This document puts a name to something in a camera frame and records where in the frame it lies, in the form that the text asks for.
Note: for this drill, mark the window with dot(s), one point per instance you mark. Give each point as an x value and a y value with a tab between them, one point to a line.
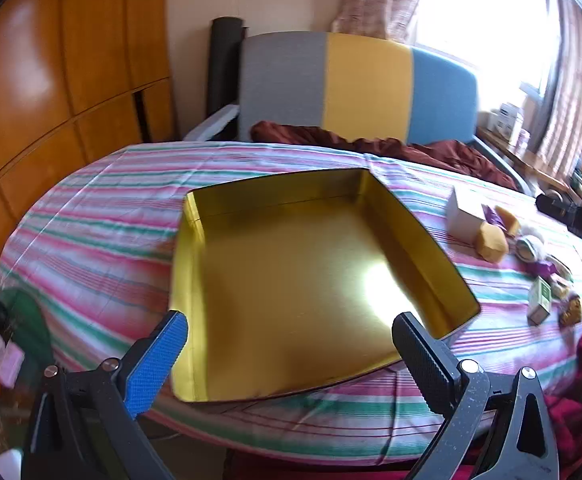
481	25

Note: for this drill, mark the wooden wardrobe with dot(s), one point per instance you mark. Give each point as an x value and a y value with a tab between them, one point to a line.
46	85

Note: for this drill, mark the purple wrapper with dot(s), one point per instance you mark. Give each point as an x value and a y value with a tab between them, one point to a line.
546	267
492	215

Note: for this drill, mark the grey yellow blue armchair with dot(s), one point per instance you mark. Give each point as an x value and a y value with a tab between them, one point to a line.
366	85

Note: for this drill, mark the pink small box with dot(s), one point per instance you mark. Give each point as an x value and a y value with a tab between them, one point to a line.
11	366

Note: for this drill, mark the yellow sponge block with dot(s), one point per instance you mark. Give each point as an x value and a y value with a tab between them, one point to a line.
491	244
510	218

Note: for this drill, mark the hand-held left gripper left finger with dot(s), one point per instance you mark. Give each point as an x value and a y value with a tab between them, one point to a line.
155	366

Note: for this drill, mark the cream sock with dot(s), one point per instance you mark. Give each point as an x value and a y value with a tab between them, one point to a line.
527	249

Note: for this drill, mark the gold cardboard box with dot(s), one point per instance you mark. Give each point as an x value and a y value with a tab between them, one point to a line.
296	285

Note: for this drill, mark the striped tablecloth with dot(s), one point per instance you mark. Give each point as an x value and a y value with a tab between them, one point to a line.
96	235

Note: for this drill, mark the white cardboard box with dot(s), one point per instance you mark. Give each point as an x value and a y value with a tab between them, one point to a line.
463	215

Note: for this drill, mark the green and white small box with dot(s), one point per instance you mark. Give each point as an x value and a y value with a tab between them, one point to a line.
541	302

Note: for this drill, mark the maroon blanket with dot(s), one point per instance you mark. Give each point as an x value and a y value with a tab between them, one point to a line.
446	155

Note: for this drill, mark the white box with dark print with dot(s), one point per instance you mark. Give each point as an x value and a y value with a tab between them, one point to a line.
510	119

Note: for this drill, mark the yellow brown snack packet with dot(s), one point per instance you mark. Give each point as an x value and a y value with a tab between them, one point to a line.
571	310

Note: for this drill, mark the wooden side desk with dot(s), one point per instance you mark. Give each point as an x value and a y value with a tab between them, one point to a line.
536	162

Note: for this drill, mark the red garment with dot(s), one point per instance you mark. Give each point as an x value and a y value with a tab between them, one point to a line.
578	435

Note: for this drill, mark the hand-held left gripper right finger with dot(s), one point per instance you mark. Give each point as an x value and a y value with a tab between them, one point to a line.
421	362

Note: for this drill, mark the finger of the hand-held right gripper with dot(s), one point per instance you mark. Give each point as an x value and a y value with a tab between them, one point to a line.
578	217

